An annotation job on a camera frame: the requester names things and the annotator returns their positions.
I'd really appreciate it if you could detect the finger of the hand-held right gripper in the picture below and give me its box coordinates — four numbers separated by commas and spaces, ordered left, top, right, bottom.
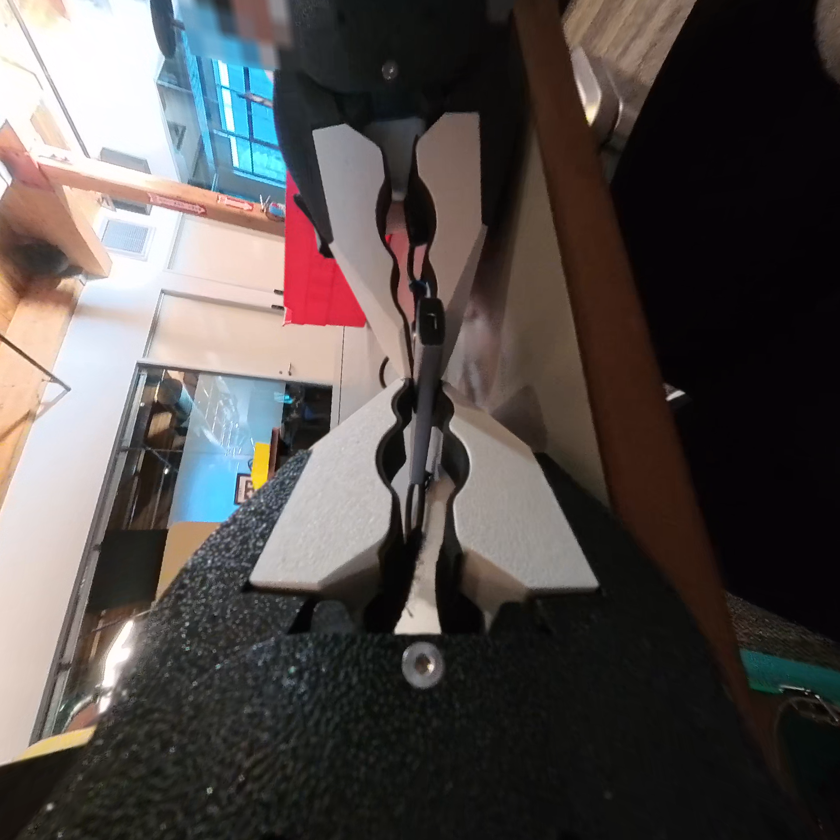
407, 112, 491, 309
312, 123, 421, 385

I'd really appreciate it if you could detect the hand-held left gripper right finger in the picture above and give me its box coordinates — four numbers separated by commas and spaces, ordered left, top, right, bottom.
433, 384, 601, 634

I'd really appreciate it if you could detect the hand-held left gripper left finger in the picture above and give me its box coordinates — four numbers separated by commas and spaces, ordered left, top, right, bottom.
249, 379, 417, 631

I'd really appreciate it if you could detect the red plastic bin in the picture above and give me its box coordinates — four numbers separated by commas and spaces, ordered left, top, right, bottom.
283, 150, 368, 327

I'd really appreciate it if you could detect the black usb-c cable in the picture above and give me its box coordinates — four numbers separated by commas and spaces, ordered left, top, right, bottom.
378, 236, 448, 389

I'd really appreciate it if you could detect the dark grey usb hub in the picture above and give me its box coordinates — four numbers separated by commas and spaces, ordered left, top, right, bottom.
406, 341, 439, 493

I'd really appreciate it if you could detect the beige rounded board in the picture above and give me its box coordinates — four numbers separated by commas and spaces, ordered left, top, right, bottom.
156, 521, 222, 601

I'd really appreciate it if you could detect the large paned window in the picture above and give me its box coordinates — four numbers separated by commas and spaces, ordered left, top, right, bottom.
154, 26, 290, 198

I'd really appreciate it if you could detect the black square panel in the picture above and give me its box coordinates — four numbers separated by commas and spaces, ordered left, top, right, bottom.
87, 527, 169, 613

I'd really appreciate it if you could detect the teal bag with metal clasp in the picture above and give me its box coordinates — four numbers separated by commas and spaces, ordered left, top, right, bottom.
738, 646, 840, 840

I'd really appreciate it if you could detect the wooden ceiling beam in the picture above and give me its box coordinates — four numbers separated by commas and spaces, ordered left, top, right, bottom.
0, 120, 287, 280

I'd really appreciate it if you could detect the dark ceiling fixture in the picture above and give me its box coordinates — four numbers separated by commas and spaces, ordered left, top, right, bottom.
0, 231, 74, 278

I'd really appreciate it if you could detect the white wall cabinet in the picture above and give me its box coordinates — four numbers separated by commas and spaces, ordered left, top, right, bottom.
141, 213, 408, 388

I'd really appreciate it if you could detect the silver metal bracket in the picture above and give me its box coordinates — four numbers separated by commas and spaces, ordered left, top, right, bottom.
570, 42, 636, 151

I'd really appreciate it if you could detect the white wall vent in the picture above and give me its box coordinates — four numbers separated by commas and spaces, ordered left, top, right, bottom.
98, 217, 156, 261

